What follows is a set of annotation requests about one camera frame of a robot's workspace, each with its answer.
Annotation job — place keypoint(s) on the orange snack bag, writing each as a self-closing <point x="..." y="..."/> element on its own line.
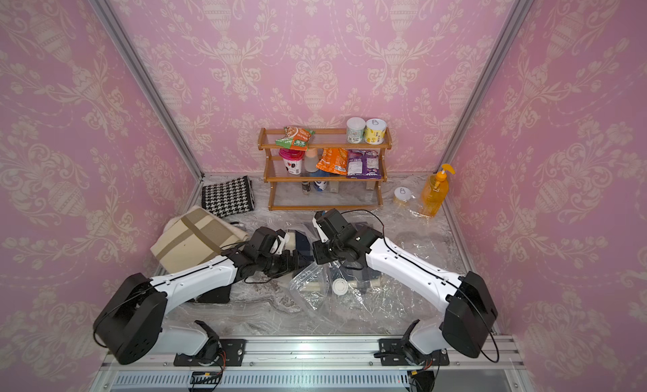
<point x="334" y="161"/>

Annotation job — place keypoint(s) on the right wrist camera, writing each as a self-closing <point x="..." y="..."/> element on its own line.
<point x="320" y="232"/>

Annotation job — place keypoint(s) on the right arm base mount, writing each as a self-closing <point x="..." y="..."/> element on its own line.
<point x="395" y="352"/>

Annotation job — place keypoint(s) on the cream black plaid scarf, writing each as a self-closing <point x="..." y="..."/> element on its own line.
<point x="358" y="280"/>

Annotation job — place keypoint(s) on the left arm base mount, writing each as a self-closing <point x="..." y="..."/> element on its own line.
<point x="215" y="351"/>

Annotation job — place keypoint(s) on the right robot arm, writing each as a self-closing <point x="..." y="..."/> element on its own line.
<point x="468" y="310"/>

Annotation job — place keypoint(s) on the purple snack bag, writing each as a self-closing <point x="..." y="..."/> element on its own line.
<point x="363" y="164"/>

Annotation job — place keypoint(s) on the yellow white cup can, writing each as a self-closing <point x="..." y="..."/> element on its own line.
<point x="375" y="131"/>

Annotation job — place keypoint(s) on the beige knitted scarf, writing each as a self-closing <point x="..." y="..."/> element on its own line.
<point x="179" y="227"/>

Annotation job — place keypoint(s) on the navy grey plaid scarf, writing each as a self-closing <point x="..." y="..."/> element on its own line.
<point x="297" y="280"/>

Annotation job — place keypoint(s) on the orange soap pump bottle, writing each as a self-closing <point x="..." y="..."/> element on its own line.
<point x="435" y="191"/>

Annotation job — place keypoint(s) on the black white houndstooth scarf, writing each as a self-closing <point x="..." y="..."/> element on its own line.
<point x="229" y="198"/>

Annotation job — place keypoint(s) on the pink lid yogurt cup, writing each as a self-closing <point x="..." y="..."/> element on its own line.
<point x="293" y="161"/>

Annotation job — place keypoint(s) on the aluminium front rail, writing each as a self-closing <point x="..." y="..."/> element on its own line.
<point x="355" y="352"/>

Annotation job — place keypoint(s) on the white vacuum bag valve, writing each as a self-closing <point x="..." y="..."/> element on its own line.
<point x="340" y="287"/>

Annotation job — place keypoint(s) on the clear plastic vacuum bag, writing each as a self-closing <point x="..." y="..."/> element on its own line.
<point x="342" y="298"/>

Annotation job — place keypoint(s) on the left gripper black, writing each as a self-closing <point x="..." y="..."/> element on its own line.
<point x="288" y="266"/>

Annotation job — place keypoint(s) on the green white cup can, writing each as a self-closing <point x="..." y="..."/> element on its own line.
<point x="355" y="128"/>

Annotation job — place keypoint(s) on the wooden three-tier shelf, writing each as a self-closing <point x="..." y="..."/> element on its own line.
<point x="275" y="172"/>

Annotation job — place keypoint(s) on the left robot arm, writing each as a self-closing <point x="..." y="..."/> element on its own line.
<point x="131" y="325"/>

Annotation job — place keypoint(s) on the small white bottle on shelf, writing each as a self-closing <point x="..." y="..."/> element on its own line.
<point x="311" y="160"/>

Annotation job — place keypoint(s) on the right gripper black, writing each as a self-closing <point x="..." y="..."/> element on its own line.
<point x="319" y="254"/>

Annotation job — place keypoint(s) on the red green snack packet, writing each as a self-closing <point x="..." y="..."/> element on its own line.
<point x="295" y="138"/>

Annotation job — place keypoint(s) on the beige brown plaid scarf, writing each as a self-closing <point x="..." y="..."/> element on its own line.
<point x="210" y="237"/>

